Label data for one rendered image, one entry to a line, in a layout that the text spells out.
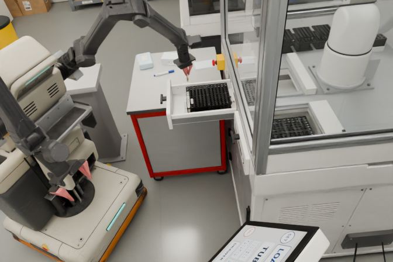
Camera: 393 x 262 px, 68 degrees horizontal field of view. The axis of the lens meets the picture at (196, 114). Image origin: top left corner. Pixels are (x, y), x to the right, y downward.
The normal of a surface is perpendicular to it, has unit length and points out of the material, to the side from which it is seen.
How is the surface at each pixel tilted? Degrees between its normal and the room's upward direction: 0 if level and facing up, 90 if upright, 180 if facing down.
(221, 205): 0
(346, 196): 90
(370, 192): 90
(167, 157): 90
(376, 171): 90
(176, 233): 0
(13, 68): 42
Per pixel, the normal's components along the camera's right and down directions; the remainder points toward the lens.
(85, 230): -0.08, -0.73
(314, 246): 0.38, -0.27
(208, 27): 0.06, 0.67
